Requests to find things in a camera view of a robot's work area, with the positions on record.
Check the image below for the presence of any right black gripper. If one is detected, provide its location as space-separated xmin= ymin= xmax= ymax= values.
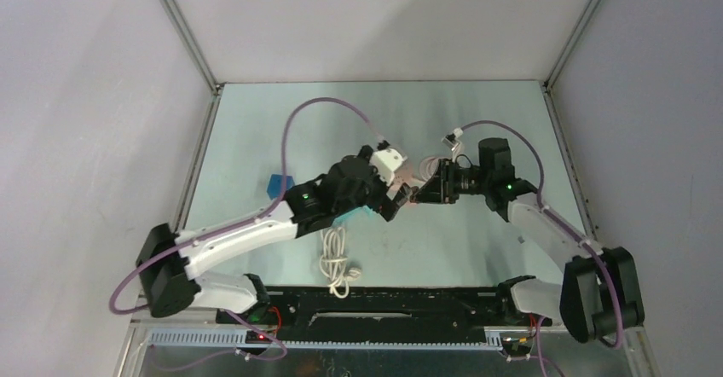
xmin=411 ymin=159 xmax=491 ymax=205

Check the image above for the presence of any pink brown plug adapter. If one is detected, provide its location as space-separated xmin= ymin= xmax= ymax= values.
xmin=394 ymin=164 xmax=424 ymax=203

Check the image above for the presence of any teal power strip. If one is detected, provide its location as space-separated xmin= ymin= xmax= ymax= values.
xmin=332 ymin=206 xmax=374 ymax=227

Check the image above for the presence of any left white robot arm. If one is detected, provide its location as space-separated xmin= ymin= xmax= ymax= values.
xmin=136 ymin=146 xmax=409 ymax=323

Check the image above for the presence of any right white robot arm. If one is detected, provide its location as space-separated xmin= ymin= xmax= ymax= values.
xmin=411 ymin=138 xmax=645 ymax=343

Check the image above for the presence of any blue cube socket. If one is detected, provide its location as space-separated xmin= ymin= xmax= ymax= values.
xmin=266 ymin=174 xmax=295 ymax=200

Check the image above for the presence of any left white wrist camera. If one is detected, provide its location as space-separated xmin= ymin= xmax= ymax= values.
xmin=369 ymin=141 xmax=408 ymax=187

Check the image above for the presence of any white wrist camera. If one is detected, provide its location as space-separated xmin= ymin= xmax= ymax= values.
xmin=441 ymin=128 xmax=464 ymax=159
xmin=369 ymin=141 xmax=408 ymax=187

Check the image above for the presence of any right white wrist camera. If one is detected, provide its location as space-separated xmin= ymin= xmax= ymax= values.
xmin=441 ymin=128 xmax=464 ymax=159

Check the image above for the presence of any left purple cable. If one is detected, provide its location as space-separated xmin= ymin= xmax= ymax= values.
xmin=108 ymin=97 xmax=388 ymax=316

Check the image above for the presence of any white power strip cable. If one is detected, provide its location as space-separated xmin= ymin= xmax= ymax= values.
xmin=319 ymin=226 xmax=362 ymax=300

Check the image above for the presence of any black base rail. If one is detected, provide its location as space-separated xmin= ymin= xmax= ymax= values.
xmin=239 ymin=287 xmax=534 ymax=343

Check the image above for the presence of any grey cable duct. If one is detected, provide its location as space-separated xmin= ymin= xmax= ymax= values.
xmin=146 ymin=328 xmax=532 ymax=351

